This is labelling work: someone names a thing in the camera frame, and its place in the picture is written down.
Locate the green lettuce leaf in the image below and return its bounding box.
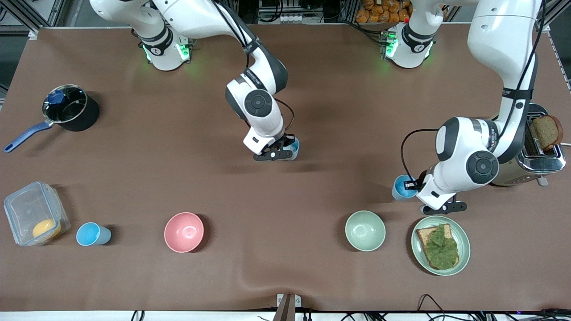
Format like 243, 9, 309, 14
422, 224, 459, 270

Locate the pale green plate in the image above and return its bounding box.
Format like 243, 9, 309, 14
411, 215, 471, 276

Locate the pale green bowl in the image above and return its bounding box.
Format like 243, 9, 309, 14
345, 210, 386, 252

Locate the brown table mat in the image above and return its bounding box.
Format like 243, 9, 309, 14
0, 22, 571, 313

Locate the beige chrome toaster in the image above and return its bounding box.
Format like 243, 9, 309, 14
488, 103, 566, 187

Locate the pink bowl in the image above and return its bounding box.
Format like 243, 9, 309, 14
164, 212, 205, 253

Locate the dark brown bread slice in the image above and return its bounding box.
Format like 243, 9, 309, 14
532, 115, 564, 151

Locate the bag of orange snacks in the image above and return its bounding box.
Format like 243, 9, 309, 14
356, 0, 413, 24

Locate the glass lid blue knob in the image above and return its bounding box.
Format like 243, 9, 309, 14
42, 85, 88, 124

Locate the round orange food piece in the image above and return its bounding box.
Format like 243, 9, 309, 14
32, 218, 62, 240

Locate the clear plastic food container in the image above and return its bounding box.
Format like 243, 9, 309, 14
4, 181, 71, 247

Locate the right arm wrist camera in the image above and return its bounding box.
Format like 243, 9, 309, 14
253, 142, 296, 162

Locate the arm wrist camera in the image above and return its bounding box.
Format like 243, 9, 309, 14
419, 201, 468, 215
253, 142, 296, 162

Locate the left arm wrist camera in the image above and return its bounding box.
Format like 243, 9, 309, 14
419, 201, 468, 215

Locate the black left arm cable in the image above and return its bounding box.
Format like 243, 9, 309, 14
400, 0, 547, 189

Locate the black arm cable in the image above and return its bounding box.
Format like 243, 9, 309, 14
212, 0, 296, 132
400, 0, 547, 189

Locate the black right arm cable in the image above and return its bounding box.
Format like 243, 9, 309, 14
212, 0, 296, 132

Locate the thin black cable loop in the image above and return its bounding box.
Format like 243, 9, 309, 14
417, 294, 447, 321

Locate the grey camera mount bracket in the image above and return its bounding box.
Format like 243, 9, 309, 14
276, 293, 302, 321

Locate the black saucepan blue handle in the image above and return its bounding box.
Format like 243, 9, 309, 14
4, 84, 101, 153

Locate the aluminium frame rail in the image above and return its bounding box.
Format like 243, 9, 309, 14
538, 0, 571, 92
0, 0, 85, 41

